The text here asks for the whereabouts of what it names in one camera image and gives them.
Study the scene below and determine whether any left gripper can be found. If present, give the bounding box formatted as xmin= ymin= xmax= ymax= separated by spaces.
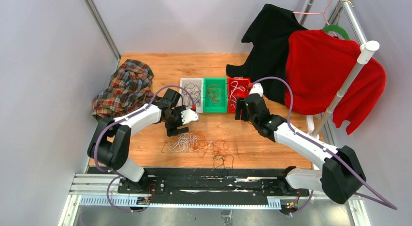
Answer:
xmin=164 ymin=105 xmax=189 ymax=137

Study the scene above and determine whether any black thin cable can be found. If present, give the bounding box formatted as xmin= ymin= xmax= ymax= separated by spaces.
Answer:
xmin=181 ymin=83 xmax=202 ymax=106
xmin=212 ymin=152 xmax=235 ymax=171

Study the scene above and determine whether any orange thin cable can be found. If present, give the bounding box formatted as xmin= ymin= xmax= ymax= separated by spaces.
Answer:
xmin=161 ymin=131 xmax=210 ymax=158
xmin=209 ymin=139 xmax=230 ymax=158
xmin=206 ymin=84 xmax=224 ymax=106

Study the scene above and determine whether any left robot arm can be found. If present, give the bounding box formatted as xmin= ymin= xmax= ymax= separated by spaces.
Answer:
xmin=87 ymin=85 xmax=199 ymax=193

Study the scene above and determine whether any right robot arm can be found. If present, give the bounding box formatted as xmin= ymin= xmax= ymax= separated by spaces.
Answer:
xmin=235 ymin=93 xmax=366 ymax=204

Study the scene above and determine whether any red plastic bin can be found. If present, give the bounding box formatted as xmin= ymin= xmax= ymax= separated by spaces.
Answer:
xmin=227 ymin=78 xmax=251 ymax=113

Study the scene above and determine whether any white plastic bin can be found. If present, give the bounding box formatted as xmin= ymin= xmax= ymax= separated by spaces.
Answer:
xmin=177 ymin=78 xmax=204 ymax=113

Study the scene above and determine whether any green plastic bin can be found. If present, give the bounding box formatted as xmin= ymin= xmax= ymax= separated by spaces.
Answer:
xmin=203 ymin=78 xmax=228 ymax=114

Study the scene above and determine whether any plaid flannel shirt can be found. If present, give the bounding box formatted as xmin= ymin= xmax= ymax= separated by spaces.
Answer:
xmin=92 ymin=59 xmax=154 ymax=121

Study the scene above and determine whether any red sweater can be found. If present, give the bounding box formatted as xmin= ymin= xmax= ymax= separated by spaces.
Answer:
xmin=284 ymin=30 xmax=386 ymax=135

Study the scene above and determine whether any black t-shirt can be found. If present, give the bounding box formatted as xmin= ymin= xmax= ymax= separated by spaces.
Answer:
xmin=225 ymin=3 xmax=308 ymax=105

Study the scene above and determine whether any green hanger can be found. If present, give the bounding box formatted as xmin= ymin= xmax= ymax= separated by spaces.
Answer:
xmin=322 ymin=24 xmax=351 ymax=40

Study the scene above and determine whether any white clothes rack pole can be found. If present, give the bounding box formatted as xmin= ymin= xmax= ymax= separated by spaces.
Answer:
xmin=310 ymin=40 xmax=380 ymax=138

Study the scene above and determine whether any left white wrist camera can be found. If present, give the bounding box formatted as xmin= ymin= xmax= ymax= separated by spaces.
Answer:
xmin=181 ymin=109 xmax=199 ymax=125

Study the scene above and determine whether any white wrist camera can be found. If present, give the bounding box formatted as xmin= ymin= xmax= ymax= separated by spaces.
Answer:
xmin=249 ymin=83 xmax=264 ymax=97
xmin=181 ymin=109 xmax=199 ymax=125

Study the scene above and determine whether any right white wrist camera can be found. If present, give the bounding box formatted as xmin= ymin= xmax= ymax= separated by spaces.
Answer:
xmin=249 ymin=83 xmax=264 ymax=97

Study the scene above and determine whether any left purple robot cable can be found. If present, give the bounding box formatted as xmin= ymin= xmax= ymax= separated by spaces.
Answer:
xmin=93 ymin=85 xmax=198 ymax=214

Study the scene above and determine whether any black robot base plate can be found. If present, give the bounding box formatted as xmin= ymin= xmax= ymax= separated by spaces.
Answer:
xmin=118 ymin=167 xmax=309 ymax=206

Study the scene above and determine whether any pink wire hanger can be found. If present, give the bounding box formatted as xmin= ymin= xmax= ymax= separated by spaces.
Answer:
xmin=293 ymin=0 xmax=334 ymax=25

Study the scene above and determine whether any aluminium frame rail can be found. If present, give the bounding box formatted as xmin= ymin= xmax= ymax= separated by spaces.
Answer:
xmin=84 ymin=0 xmax=121 ymax=62

